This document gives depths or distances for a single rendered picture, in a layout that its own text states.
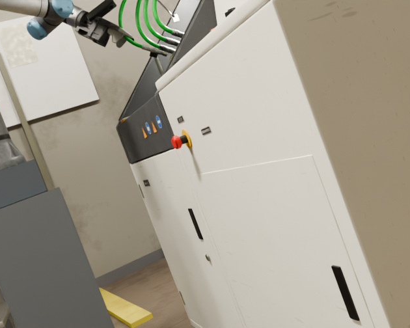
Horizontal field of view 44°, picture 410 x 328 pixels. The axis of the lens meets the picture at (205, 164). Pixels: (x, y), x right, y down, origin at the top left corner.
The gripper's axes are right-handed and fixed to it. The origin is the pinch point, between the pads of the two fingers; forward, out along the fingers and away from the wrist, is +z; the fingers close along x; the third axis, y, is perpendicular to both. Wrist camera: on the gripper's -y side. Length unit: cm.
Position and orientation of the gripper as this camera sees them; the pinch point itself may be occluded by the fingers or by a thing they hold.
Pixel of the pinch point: (131, 36)
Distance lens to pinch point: 193.3
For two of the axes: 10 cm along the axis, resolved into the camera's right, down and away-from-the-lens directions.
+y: -4.5, 8.9, -0.5
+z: 8.8, 4.3, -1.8
